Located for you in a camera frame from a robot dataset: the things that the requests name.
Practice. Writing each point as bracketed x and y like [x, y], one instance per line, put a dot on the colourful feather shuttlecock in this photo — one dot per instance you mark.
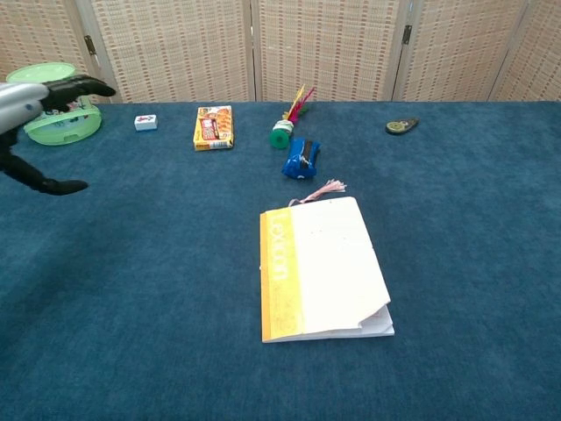
[279, 136]

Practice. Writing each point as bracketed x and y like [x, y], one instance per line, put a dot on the woven bamboo folding screen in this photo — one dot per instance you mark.
[175, 48]

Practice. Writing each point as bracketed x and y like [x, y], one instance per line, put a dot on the white mahjong tile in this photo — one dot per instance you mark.
[145, 123]

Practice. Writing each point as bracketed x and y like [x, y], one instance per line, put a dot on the white notebook with yellow spine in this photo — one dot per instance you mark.
[333, 272]

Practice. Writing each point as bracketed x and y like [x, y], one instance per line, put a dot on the green plastic container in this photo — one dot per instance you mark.
[66, 127]

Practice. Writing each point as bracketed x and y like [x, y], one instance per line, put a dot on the blue table cloth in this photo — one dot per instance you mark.
[131, 285]

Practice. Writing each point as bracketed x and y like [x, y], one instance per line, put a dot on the yellow snack box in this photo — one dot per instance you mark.
[214, 129]

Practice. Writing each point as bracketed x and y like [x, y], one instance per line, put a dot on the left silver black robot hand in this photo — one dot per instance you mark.
[57, 94]

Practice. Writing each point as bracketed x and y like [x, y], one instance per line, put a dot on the blue bookmark with pink tassel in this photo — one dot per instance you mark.
[326, 189]

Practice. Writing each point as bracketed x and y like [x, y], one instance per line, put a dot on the black screen hinge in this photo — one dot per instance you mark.
[90, 44]
[406, 34]

